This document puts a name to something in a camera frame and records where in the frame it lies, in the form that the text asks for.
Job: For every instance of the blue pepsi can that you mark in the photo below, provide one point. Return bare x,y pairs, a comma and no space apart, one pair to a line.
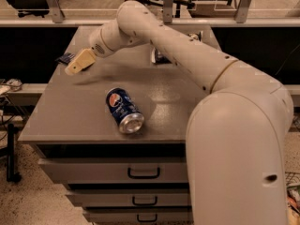
126,114

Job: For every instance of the blue rxbar blueberry bar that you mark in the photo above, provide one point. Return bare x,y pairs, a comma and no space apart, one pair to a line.
65,58

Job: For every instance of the black metal stand leg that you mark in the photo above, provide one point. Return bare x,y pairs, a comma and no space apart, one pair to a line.
12,175

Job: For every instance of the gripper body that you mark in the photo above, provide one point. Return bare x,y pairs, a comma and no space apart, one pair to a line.
97,46

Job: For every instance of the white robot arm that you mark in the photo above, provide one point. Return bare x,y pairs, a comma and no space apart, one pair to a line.
235,134

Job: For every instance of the wire basket of snacks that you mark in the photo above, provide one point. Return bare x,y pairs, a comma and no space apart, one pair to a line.
293,197

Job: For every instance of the blue kettle chips bag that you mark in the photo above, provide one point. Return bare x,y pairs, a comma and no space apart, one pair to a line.
158,58

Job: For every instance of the grey drawer cabinet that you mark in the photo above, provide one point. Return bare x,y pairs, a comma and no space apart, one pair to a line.
114,178

